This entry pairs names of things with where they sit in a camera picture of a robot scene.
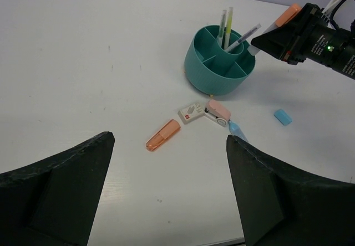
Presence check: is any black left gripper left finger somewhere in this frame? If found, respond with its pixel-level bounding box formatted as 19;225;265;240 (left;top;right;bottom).
1;131;115;245

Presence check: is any purple gel pen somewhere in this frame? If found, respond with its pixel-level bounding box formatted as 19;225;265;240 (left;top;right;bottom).
226;23;261;53

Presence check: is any orange capsule correction tape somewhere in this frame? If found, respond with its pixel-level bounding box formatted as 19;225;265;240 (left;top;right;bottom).
146;119;181;152

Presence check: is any white staple box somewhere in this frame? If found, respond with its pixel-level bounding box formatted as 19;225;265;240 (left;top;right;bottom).
177;102;205;125

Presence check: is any green gel pen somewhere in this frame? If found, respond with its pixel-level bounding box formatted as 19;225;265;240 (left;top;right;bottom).
217;9;227;47

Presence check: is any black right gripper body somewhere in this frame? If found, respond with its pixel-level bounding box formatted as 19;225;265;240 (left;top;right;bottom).
281;3;333;66

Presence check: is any teal round divided organizer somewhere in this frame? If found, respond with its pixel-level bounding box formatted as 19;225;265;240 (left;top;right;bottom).
184;25;256;96

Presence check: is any yellow gel pen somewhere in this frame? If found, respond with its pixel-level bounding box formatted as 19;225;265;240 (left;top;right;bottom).
223;7;234;50

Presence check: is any blue highlighter marker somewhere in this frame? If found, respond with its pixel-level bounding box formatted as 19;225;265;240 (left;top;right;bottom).
228;120;248;142

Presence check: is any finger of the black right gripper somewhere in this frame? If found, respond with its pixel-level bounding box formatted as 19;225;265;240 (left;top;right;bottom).
251;6;308;60

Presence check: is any grey translucent highlighter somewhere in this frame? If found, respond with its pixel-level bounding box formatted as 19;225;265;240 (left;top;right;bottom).
248;4;302;56

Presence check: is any blue eraser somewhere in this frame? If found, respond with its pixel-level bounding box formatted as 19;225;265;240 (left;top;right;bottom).
273;109;292;126

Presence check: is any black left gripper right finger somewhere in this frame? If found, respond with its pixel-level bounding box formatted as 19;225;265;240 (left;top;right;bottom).
226;136;354;245

